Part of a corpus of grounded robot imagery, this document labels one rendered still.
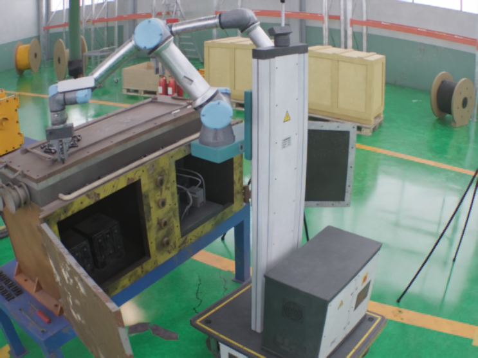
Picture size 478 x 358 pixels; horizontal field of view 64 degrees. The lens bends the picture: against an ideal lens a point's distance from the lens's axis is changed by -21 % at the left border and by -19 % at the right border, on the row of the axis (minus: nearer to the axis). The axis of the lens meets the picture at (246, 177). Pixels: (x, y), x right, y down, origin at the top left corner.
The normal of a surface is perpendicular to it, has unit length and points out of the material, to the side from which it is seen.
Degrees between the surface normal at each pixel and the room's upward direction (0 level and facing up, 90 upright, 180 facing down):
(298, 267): 0
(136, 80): 90
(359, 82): 90
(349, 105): 90
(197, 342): 0
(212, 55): 90
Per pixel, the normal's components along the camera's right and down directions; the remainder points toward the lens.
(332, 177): -0.05, 0.40
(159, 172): 0.84, 0.22
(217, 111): 0.15, 0.49
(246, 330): 0.00, -0.91
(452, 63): -0.52, 0.34
